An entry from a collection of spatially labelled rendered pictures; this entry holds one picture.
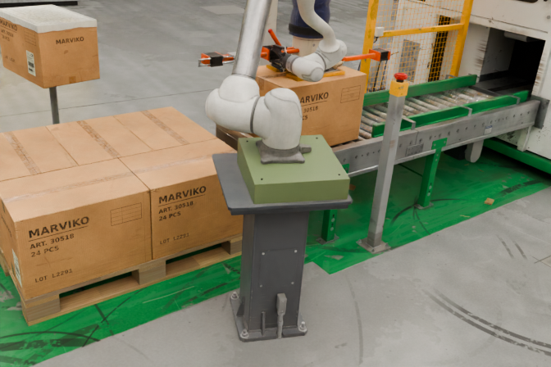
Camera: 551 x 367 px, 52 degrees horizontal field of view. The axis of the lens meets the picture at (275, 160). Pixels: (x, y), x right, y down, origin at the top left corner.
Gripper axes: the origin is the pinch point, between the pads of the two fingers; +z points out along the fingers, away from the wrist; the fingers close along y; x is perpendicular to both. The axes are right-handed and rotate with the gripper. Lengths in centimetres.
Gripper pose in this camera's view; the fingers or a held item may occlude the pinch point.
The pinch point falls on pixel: (268, 52)
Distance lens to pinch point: 304.6
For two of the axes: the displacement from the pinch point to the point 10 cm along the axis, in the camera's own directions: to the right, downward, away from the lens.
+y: -0.7, 9.0, 4.3
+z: -5.8, -3.9, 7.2
